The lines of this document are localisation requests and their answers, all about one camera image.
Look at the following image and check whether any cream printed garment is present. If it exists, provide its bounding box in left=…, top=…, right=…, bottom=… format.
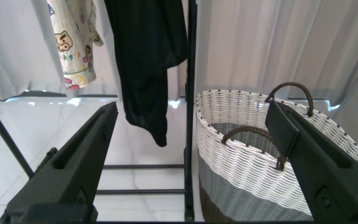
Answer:
left=46, top=0, right=105, bottom=91

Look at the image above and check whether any black garment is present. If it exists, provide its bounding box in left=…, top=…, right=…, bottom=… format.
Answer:
left=103, top=0, right=189, bottom=148

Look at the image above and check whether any black clothes rack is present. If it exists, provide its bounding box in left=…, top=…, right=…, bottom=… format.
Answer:
left=0, top=0, right=199, bottom=223

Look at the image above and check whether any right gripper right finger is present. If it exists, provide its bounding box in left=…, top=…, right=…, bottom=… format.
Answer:
left=265, top=99, right=358, bottom=223

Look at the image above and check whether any white laundry basket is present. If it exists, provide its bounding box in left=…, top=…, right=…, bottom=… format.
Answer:
left=194, top=82, right=358, bottom=223

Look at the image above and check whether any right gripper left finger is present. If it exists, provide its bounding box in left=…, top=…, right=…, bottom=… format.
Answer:
left=0, top=101, right=120, bottom=223

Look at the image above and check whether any white curtain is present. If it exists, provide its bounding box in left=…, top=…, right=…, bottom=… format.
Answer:
left=0, top=0, right=358, bottom=108

